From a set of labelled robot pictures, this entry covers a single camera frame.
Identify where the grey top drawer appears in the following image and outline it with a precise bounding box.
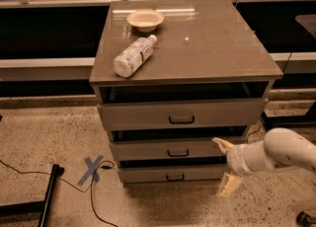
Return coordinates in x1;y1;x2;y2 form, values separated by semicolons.
98;99;268;131

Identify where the white plastic bottle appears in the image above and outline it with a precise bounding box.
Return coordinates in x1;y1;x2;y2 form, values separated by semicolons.
113;35;157;78

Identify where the black stand leg left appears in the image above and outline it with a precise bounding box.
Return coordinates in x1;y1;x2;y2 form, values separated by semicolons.
0;164;64;227

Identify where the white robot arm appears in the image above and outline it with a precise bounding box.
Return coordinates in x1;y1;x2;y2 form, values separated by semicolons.
212;128;316;197

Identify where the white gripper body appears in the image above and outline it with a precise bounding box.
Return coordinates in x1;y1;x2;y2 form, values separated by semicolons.
227;144;253;177

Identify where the white paper bowl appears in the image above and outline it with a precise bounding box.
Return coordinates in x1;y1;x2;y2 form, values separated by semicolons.
126;9;165;33

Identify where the black floor cable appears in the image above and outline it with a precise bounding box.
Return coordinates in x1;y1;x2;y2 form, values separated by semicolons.
0;159;119;227

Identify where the thin cable behind cabinet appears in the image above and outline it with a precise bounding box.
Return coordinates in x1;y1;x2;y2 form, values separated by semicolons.
246;121;262;140

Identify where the grey drawer cabinet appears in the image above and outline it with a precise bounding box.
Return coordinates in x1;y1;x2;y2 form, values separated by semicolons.
88;0;284;188

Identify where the black caster wheel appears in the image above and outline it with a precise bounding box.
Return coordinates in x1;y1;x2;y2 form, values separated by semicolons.
296;211;316;227

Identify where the grey bottom drawer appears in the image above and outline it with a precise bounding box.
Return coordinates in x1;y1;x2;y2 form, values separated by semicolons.
118;164;228;185

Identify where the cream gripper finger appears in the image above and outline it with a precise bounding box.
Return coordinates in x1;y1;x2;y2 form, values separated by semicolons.
212;137;233;154
218;173;243;197

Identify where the grey drawer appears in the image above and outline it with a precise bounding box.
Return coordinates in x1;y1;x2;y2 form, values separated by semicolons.
110;138;223;161
98;99;268;131
118;164;228;185

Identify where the blue tape cross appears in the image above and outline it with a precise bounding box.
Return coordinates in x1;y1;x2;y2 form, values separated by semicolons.
77;155;103;186

